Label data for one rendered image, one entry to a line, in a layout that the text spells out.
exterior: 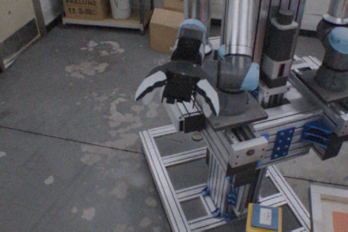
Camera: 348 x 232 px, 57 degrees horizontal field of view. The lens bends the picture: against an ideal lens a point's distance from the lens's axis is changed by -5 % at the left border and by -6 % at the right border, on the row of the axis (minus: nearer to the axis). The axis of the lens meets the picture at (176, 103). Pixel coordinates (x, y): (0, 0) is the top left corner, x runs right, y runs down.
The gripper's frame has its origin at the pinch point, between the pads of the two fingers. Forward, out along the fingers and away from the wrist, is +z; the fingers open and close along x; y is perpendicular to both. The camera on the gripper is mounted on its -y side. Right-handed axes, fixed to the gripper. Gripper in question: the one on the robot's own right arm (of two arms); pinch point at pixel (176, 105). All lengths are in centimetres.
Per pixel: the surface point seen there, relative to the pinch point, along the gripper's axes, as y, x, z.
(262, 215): 66, -38, -27
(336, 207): 63, -68, -34
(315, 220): 62, -57, -25
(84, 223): 176, 50, -70
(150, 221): 170, 5, -79
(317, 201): 61, -59, -34
